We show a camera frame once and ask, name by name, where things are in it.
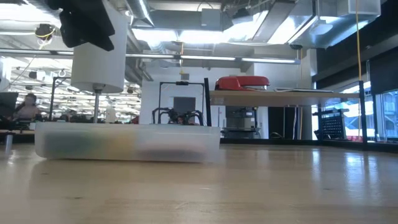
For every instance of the black pegboard cart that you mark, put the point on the black pegboard cart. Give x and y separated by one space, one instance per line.
332 126

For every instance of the long ceiling light tube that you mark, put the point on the long ceiling light tube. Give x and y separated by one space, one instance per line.
205 57

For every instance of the silver ventilation duct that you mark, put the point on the silver ventilation duct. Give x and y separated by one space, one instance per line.
280 25

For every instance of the black idle robot arms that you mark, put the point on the black idle robot arms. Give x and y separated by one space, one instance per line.
174 116

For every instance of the clear plastic pencil box base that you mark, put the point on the clear plastic pencil box base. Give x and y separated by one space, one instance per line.
124 143

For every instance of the red stapler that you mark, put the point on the red stapler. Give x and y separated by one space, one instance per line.
242 82

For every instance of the wooden shelf with black legs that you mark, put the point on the wooden shelf with black legs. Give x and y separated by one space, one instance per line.
280 98

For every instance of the person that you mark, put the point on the person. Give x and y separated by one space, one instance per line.
28 109

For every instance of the black rig frame with camera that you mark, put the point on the black rig frame with camera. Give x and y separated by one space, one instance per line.
182 82

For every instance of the dark monitor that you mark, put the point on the dark monitor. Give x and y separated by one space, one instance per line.
7 104

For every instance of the grey cabinet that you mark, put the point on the grey cabinet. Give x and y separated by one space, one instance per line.
241 121

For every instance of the white shade table lamp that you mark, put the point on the white shade table lamp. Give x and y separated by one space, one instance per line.
96 71

